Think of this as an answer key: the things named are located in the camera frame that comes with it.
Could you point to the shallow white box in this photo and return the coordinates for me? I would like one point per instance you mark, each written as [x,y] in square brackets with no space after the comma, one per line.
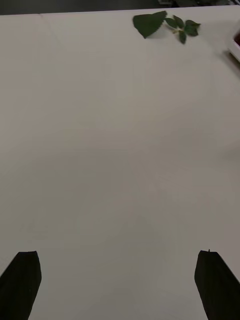
[233,48]

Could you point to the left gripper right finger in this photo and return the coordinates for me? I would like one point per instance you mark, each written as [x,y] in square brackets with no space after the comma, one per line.
[217,287]

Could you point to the small green leaf twig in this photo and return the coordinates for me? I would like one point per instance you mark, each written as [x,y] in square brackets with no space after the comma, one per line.
[191,28]

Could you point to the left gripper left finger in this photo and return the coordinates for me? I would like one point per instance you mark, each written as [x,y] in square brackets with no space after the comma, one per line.
[20,287]

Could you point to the large loose green leaf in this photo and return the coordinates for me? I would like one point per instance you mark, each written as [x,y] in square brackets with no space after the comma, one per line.
[148,23]

